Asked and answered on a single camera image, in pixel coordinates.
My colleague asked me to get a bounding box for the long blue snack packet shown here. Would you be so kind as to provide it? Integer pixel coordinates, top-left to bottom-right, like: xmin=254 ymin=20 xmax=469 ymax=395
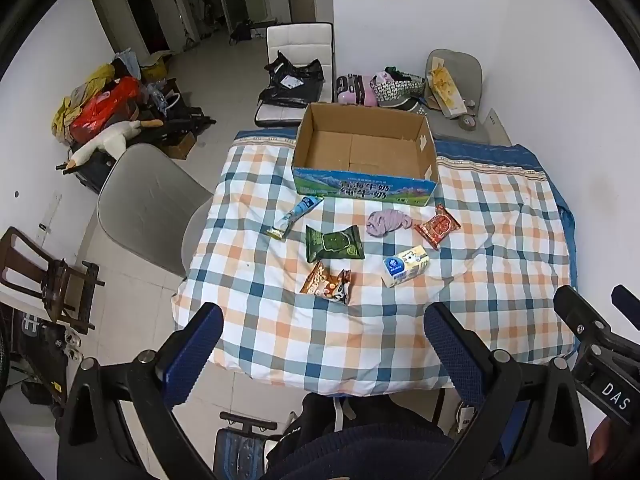
xmin=265 ymin=195 xmax=325 ymax=242

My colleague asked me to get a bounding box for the small milk carton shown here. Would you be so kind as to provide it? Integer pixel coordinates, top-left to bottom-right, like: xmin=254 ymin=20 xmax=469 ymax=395
xmin=382 ymin=245 xmax=431 ymax=288

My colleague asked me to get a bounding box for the white padded chair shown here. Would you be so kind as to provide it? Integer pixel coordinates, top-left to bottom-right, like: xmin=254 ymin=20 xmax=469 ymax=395
xmin=254 ymin=22 xmax=335 ymax=128

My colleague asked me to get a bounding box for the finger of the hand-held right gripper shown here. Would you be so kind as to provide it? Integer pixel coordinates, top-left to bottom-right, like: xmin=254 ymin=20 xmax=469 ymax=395
xmin=611 ymin=284 xmax=640 ymax=332
xmin=553 ymin=285 xmax=612 ymax=347

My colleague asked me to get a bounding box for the person's dark clothing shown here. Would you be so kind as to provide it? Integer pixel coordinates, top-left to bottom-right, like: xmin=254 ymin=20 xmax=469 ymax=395
xmin=262 ymin=392 xmax=456 ymax=480

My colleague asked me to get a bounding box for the black white patterned tote bag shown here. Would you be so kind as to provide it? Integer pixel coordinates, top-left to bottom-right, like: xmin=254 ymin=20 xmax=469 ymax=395
xmin=370 ymin=67 xmax=427 ymax=107

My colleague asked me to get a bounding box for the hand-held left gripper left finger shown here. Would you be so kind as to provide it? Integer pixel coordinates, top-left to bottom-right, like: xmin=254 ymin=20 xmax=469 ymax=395
xmin=57 ymin=302 xmax=224 ymax=480

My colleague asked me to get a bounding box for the white goose plush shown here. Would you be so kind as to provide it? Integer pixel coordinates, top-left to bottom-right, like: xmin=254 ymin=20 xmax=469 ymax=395
xmin=67 ymin=119 xmax=165 ymax=171

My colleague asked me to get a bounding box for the black suitcase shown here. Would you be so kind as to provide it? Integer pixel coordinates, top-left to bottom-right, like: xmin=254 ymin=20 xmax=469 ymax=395
xmin=75 ymin=150 xmax=120 ymax=193

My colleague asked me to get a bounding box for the black plastic bag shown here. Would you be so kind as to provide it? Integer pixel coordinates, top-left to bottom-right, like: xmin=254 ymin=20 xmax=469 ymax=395
xmin=258 ymin=51 xmax=326 ymax=108

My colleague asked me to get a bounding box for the orange brown snack packet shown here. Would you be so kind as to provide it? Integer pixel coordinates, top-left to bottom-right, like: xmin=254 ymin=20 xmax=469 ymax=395
xmin=299 ymin=260 xmax=352 ymax=306

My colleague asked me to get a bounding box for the grey padded chair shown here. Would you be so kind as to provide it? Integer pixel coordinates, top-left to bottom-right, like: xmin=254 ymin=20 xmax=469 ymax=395
xmin=425 ymin=49 xmax=493 ymax=143

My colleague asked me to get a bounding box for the light blue cloth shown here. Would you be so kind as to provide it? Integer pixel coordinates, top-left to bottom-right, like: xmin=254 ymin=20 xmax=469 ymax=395
xmin=115 ymin=49 xmax=139 ymax=78

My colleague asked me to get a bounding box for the black tripod bundle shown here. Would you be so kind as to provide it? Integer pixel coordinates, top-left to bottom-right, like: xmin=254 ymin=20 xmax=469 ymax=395
xmin=140 ymin=105 xmax=217 ymax=142

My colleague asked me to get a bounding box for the yellow cloth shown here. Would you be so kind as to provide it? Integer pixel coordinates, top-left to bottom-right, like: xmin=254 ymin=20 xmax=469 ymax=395
xmin=52 ymin=64 xmax=116 ymax=136

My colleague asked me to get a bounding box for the green snack packet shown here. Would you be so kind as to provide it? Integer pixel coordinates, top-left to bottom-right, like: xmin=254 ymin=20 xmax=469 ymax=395
xmin=305 ymin=225 xmax=365 ymax=263

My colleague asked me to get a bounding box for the checked blanket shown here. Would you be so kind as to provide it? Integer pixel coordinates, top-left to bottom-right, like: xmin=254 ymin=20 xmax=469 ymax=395
xmin=172 ymin=130 xmax=581 ymax=398

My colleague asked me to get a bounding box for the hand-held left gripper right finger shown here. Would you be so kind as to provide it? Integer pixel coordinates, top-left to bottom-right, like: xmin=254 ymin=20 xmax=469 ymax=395
xmin=424 ymin=301 xmax=591 ymax=480

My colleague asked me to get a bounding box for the red plastic bag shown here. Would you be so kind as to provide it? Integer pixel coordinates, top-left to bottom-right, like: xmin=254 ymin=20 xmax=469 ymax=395
xmin=70 ymin=77 xmax=142 ymax=142

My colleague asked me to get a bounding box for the purple cloth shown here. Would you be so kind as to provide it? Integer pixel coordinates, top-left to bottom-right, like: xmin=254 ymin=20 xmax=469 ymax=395
xmin=366 ymin=210 xmax=414 ymax=238

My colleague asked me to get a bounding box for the red snack packet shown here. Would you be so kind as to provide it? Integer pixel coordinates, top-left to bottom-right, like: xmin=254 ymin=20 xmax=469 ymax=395
xmin=414 ymin=204 xmax=461 ymax=251

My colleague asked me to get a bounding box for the grey shell chair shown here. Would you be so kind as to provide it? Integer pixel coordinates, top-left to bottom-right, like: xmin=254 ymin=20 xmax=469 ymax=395
xmin=97 ymin=143 xmax=216 ymax=278

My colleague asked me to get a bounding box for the dark wooden chair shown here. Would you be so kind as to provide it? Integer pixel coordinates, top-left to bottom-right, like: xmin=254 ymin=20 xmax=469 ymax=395
xmin=0 ymin=226 xmax=106 ymax=336

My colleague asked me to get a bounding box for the person's right hand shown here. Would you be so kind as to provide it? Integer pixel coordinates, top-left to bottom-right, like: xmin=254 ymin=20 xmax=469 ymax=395
xmin=589 ymin=419 xmax=622 ymax=467

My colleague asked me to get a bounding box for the small brown cardboard box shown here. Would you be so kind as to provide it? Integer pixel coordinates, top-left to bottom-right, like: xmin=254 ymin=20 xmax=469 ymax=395
xmin=167 ymin=132 xmax=197 ymax=160

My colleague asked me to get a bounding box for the yellow paper bag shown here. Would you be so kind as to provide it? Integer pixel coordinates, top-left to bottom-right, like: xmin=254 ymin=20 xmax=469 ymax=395
xmin=426 ymin=57 xmax=468 ymax=120

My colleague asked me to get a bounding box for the black equipment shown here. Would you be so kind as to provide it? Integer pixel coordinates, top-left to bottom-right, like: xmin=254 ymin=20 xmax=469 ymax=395
xmin=0 ymin=305 xmax=71 ymax=406

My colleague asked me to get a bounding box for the printed cardboard box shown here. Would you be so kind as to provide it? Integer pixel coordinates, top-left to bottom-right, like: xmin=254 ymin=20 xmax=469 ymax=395
xmin=291 ymin=102 xmax=441 ymax=207

